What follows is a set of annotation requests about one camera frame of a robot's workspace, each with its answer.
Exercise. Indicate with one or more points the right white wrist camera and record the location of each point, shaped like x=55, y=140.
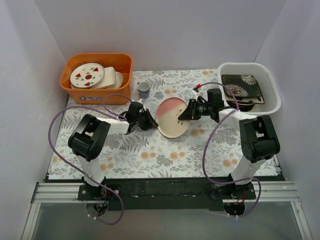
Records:
x=196, y=92

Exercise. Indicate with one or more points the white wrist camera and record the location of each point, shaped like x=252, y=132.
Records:
x=196, y=92
x=140, y=105

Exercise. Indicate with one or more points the floral patterned table mat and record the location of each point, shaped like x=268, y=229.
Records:
x=204, y=149

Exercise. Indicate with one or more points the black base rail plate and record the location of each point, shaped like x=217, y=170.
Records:
x=164, y=194

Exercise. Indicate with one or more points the black floral rectangular plate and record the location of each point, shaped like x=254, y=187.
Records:
x=242, y=86

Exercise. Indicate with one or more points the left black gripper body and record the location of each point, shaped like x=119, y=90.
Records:
x=145, y=120

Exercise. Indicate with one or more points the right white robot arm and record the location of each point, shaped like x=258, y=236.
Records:
x=258, y=140

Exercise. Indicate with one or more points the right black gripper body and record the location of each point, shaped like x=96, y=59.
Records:
x=191, y=110

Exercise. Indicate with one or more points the white plastic bin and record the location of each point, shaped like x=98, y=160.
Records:
x=270, y=93

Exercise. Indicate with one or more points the dark plate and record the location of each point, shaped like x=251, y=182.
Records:
x=167, y=118

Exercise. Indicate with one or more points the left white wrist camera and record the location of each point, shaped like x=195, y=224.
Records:
x=140, y=105

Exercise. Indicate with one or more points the round watermelon pattern plate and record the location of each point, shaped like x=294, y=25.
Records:
x=87, y=76

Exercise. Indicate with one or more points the cream rectangular plate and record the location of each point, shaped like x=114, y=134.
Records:
x=108, y=79

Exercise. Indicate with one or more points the orange plastic bin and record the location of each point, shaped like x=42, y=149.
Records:
x=121, y=62

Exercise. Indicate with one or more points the small grey white cup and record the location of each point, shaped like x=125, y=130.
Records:
x=143, y=89

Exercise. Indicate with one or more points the square floral plate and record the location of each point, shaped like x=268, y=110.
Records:
x=245, y=101

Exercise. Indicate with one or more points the small cream plate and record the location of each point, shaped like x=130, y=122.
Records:
x=118, y=81

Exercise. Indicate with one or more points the glossy black plate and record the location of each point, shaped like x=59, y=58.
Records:
x=243, y=107

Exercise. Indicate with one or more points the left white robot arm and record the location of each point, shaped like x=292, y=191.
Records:
x=89, y=137

